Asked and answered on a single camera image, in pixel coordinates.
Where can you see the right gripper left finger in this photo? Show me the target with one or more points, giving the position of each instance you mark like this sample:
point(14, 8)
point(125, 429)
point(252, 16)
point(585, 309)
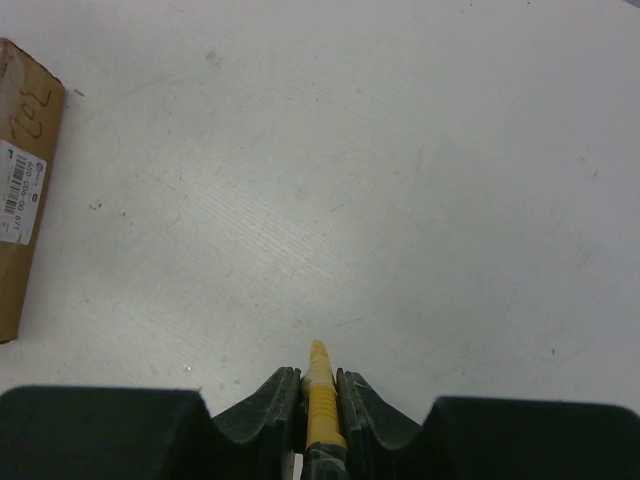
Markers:
point(72, 432)

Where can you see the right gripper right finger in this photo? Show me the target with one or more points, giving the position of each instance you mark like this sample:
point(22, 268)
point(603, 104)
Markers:
point(486, 438)

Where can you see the yellow utility knife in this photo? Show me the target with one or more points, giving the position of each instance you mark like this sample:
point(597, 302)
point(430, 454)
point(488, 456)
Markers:
point(325, 453)

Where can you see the brown cardboard express box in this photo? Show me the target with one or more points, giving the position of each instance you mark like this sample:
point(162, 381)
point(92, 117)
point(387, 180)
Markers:
point(32, 104)

